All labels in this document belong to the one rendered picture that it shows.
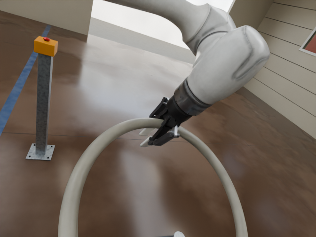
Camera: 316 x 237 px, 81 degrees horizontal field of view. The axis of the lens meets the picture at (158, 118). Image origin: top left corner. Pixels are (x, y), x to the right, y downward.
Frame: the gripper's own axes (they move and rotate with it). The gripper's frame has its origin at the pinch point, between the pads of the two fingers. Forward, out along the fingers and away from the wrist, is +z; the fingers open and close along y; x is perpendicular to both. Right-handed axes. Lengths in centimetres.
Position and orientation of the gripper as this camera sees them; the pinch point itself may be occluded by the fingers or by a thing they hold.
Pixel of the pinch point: (147, 136)
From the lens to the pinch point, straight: 62.7
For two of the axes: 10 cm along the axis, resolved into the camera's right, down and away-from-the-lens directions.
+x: 8.4, 1.6, 5.2
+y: 1.5, 8.5, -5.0
